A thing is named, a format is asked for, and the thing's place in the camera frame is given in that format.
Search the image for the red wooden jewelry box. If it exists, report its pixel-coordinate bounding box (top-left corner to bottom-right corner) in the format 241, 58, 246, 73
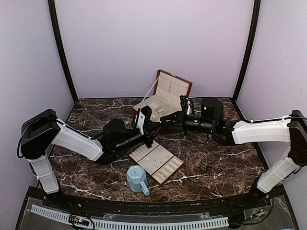
132, 69, 192, 122

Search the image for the red jewelry tray insert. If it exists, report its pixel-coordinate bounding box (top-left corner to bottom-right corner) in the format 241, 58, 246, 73
129, 141, 184, 186

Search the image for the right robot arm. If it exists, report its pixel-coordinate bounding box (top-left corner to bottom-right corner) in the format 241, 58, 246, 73
160, 95, 307, 208

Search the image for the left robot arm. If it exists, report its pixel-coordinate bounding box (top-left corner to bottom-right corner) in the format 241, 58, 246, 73
17, 106, 162, 209

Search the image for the light blue mug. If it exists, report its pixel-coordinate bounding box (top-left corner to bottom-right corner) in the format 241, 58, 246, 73
127, 165, 150, 196

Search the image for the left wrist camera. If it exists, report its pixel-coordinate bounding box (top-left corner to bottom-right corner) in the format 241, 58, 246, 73
133, 105, 152, 135

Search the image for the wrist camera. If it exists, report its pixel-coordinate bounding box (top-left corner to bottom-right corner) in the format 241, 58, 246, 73
180, 95, 195, 115
133, 105, 152, 135

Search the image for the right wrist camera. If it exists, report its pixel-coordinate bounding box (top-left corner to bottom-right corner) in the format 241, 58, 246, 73
180, 95, 195, 115

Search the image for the white slotted cable duct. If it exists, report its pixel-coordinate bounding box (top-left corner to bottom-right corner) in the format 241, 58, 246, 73
30, 205, 229, 230

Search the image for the black front rail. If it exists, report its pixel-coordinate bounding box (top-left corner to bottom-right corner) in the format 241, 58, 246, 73
36, 189, 272, 216

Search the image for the right black frame post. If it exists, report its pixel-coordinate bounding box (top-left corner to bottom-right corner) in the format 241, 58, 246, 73
232, 0, 261, 103

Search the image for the black frame post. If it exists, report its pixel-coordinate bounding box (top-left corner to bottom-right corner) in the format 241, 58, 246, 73
232, 0, 261, 103
47, 0, 79, 103

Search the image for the left black frame post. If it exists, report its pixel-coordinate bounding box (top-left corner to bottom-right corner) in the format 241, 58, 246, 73
47, 0, 79, 103

